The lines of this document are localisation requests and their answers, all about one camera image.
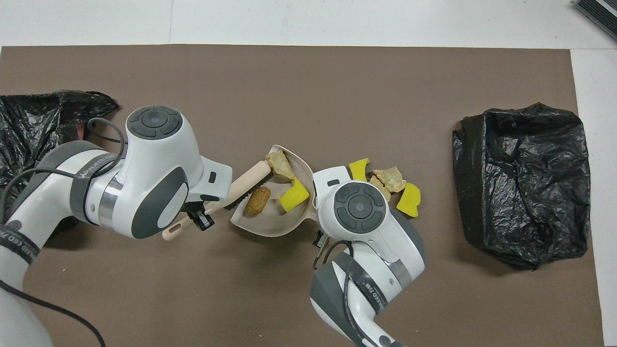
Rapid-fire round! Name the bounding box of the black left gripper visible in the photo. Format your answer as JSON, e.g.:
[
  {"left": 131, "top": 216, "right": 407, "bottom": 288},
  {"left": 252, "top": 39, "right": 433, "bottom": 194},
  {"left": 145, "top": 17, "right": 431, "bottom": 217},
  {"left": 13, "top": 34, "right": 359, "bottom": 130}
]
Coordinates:
[{"left": 183, "top": 194, "right": 220, "bottom": 231}]

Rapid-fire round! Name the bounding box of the beige plastic dustpan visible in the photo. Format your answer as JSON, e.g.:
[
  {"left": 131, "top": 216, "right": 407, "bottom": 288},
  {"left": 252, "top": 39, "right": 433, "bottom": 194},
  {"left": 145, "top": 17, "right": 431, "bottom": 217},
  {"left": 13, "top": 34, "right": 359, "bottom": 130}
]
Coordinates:
[{"left": 230, "top": 145, "right": 319, "bottom": 238}]

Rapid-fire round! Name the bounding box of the beige hand brush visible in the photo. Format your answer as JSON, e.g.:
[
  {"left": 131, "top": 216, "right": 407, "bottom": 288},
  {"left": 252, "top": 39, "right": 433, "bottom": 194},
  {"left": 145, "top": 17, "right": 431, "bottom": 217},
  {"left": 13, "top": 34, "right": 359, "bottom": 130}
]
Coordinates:
[{"left": 161, "top": 160, "right": 273, "bottom": 241}]

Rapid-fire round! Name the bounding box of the yellow sponge piece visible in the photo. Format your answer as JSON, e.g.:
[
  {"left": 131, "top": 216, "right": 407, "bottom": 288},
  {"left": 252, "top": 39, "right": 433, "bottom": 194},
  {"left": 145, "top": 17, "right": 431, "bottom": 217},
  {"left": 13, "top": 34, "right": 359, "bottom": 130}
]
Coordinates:
[
  {"left": 396, "top": 183, "right": 421, "bottom": 218},
  {"left": 349, "top": 158, "right": 371, "bottom": 183},
  {"left": 279, "top": 178, "right": 310, "bottom": 213}
]

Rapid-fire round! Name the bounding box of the orange-brown sponge lump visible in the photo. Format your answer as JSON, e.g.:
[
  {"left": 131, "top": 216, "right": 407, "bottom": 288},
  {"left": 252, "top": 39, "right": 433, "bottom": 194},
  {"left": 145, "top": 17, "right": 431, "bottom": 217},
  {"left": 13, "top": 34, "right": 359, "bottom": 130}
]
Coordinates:
[{"left": 244, "top": 187, "right": 271, "bottom": 217}]

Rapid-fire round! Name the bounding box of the pale beige foam chunk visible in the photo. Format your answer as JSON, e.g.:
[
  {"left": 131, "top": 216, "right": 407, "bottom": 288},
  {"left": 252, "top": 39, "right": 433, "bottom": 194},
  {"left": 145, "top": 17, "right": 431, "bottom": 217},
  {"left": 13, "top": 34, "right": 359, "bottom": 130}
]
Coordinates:
[
  {"left": 373, "top": 166, "right": 407, "bottom": 193},
  {"left": 369, "top": 175, "right": 391, "bottom": 202},
  {"left": 265, "top": 149, "right": 295, "bottom": 184}
]

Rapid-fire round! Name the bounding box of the bin lined with black bag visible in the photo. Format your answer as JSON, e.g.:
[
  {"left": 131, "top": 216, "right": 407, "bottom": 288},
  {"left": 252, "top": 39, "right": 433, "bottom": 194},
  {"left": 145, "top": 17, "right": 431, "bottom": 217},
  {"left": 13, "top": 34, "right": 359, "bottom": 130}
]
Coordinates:
[
  {"left": 0, "top": 90, "right": 120, "bottom": 237},
  {"left": 452, "top": 102, "right": 591, "bottom": 270}
]

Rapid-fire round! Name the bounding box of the brown table mat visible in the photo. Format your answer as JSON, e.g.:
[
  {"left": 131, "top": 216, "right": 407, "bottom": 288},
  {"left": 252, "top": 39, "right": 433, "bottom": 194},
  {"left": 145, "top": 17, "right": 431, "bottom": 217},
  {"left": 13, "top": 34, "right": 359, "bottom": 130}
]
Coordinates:
[{"left": 0, "top": 44, "right": 605, "bottom": 347}]

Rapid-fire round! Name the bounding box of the dark ribbed box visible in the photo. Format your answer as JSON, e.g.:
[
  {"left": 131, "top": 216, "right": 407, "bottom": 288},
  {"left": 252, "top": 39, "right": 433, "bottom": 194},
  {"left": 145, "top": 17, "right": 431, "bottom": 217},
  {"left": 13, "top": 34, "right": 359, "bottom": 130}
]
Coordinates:
[{"left": 573, "top": 0, "right": 617, "bottom": 41}]

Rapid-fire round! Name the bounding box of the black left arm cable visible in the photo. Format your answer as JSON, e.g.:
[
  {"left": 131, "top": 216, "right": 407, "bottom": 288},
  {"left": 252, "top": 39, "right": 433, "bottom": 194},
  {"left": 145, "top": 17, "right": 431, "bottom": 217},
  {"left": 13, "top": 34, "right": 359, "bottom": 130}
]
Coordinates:
[{"left": 0, "top": 117, "right": 127, "bottom": 347}]

